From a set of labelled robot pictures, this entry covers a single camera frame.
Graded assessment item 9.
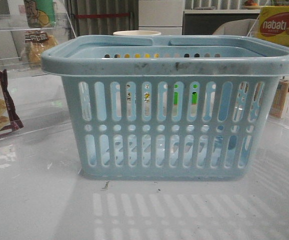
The packaged bread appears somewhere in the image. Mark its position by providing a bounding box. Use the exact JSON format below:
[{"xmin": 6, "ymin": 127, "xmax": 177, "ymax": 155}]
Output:
[{"xmin": 20, "ymin": 30, "xmax": 58, "ymax": 66}]

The light blue plastic basket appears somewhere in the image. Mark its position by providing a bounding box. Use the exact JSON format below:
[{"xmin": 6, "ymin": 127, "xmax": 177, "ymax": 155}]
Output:
[{"xmin": 41, "ymin": 35, "xmax": 289, "ymax": 180}]

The white paper cup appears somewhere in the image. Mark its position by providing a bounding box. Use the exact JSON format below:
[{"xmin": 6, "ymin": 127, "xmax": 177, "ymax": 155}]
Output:
[{"xmin": 113, "ymin": 30, "xmax": 161, "ymax": 38}]

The white drawer cabinet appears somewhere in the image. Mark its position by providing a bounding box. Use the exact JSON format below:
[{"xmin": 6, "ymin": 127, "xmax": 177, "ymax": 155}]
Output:
[{"xmin": 138, "ymin": 0, "xmax": 185, "ymax": 35}]

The white shelf unit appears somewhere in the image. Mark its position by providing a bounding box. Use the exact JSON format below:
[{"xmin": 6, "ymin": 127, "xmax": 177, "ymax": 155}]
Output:
[{"xmin": 182, "ymin": 0, "xmax": 264, "ymax": 35}]

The beige armchair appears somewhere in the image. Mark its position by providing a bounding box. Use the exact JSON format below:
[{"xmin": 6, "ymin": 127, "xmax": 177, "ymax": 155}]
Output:
[{"xmin": 213, "ymin": 18, "xmax": 259, "ymax": 36}]

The clear acrylic shelf right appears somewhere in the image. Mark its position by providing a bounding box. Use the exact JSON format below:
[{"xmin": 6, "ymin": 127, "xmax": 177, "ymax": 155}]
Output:
[{"xmin": 246, "ymin": 18, "xmax": 289, "ymax": 137}]

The clear acrylic shelf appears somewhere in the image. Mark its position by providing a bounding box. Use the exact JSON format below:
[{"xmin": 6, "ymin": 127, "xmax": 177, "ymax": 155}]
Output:
[
  {"xmin": 0, "ymin": 12, "xmax": 76, "ymax": 79},
  {"xmin": 246, "ymin": 18, "xmax": 289, "ymax": 137}
]

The small beige carton box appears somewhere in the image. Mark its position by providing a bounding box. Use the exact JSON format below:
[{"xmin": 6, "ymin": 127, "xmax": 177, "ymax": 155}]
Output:
[{"xmin": 269, "ymin": 79, "xmax": 289, "ymax": 119}]

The green cartoon snack package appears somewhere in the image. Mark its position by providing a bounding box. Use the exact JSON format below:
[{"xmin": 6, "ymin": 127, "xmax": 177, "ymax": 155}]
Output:
[{"xmin": 23, "ymin": 0, "xmax": 56, "ymax": 28}]

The clear acrylic shelf left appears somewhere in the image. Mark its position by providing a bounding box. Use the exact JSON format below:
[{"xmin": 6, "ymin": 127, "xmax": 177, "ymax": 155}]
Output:
[{"xmin": 0, "ymin": 12, "xmax": 76, "ymax": 79}]

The yellow Nabati wafer box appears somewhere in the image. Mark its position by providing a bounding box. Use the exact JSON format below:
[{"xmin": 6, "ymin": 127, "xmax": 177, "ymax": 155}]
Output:
[{"xmin": 254, "ymin": 6, "xmax": 289, "ymax": 47}]

